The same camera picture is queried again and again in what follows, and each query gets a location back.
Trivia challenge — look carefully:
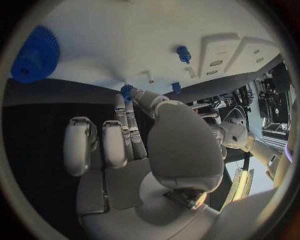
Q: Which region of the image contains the dark equipment rack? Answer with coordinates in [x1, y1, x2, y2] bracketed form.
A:
[255, 62, 292, 141]

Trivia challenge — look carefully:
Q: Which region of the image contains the small blue gear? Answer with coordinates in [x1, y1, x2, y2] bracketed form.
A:
[120, 83, 135, 104]

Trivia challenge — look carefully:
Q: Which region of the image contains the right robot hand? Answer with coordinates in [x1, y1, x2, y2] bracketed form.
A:
[63, 89, 227, 240]

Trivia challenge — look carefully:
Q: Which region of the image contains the white task board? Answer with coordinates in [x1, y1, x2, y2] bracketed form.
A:
[36, 0, 282, 95]

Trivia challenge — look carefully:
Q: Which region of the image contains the glowing light bar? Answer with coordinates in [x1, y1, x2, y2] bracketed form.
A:
[221, 167, 255, 209]

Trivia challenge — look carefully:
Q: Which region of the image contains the blue peg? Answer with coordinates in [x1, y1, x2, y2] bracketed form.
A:
[176, 45, 192, 65]

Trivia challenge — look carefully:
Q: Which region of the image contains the white cable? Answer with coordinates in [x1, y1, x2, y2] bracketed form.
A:
[223, 105, 250, 130]

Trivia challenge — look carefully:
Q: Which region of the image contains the large blue gear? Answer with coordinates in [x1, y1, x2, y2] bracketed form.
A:
[10, 24, 61, 84]

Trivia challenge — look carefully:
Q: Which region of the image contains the blue block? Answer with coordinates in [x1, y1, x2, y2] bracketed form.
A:
[170, 82, 182, 95]

